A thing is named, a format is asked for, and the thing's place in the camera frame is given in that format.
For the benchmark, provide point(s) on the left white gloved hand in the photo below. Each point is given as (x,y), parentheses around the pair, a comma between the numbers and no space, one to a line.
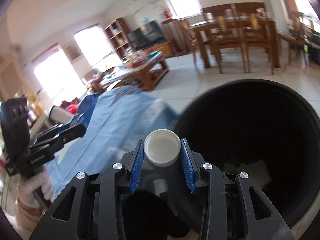
(26,188)

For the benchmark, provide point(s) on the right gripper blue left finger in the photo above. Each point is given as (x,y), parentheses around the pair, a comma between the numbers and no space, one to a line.
(135,165)

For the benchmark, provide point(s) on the tall wooden stand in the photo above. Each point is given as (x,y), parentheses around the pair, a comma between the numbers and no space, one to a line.
(174,35)

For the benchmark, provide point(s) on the white plastic cap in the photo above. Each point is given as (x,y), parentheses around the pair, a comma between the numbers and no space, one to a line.
(162,147)

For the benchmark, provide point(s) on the black television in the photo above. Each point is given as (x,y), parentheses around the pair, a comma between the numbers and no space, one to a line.
(146,36)

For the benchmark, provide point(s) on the blue plastic snack bag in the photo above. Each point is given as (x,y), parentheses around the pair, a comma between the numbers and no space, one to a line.
(85,111)

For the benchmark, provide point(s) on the wooden coffee table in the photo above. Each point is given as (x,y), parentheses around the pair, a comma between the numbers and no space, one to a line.
(146,77)

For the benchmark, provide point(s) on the wooden dining table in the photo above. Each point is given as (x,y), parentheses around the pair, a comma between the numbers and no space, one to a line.
(200,29)

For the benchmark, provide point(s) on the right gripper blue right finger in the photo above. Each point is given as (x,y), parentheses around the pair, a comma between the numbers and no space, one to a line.
(187,166)

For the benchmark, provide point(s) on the wooden bookshelf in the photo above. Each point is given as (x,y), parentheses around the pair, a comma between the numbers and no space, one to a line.
(117,33)

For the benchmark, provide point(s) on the blue tablecloth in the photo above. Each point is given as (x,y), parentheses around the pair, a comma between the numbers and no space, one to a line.
(121,117)

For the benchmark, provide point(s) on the left forearm white sleeve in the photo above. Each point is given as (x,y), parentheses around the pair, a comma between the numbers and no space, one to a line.
(27,217)

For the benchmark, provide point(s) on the wooden dining chair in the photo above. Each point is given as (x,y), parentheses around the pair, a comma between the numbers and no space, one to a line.
(227,34)
(254,22)

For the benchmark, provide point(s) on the black trash bin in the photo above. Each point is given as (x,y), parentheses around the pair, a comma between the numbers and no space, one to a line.
(264,128)

